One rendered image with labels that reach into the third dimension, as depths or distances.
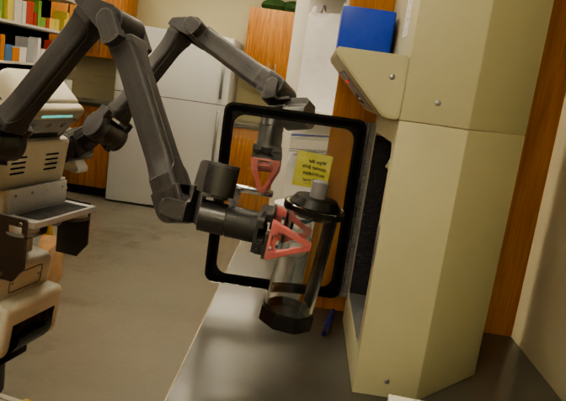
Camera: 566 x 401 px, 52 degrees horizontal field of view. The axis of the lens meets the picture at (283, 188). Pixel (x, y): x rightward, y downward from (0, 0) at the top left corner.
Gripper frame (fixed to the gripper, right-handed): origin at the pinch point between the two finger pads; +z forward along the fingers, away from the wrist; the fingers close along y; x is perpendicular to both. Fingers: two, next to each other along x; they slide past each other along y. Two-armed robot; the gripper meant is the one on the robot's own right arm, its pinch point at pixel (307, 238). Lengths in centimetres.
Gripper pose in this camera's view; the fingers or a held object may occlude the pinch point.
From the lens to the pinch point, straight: 104.3
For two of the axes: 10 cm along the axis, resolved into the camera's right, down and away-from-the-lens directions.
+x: -2.1, 9.6, 2.0
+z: 9.7, 2.2, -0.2
